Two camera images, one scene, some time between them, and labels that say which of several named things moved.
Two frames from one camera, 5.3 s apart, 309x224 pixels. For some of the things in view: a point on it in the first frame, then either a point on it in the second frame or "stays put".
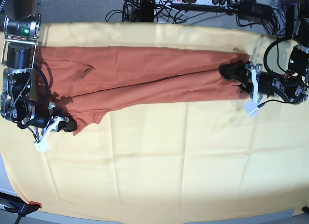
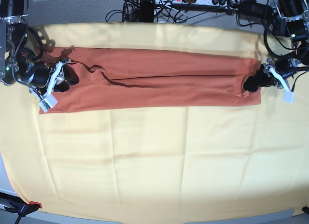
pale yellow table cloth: (164, 158) stays put
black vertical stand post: (147, 8) stays put
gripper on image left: (40, 114) to (39, 74)
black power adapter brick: (251, 7) stays put
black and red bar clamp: (19, 206) stays put
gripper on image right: (237, 70) to (277, 69)
